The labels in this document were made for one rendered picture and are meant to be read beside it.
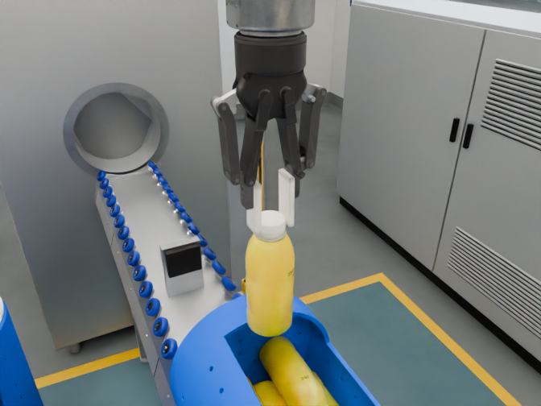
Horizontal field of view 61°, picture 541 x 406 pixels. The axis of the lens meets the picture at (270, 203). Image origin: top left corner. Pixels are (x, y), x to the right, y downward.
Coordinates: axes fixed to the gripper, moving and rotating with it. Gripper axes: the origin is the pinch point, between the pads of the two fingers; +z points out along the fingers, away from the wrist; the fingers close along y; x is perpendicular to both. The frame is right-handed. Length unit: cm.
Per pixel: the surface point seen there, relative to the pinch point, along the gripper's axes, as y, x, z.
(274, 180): -33, -65, 33
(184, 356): 11.4, -7.8, 29.1
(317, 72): -275, -429, 105
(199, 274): -4, -51, 49
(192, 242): -3, -51, 38
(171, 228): -5, -85, 54
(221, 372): 8.1, 0.5, 25.8
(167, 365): 11, -30, 54
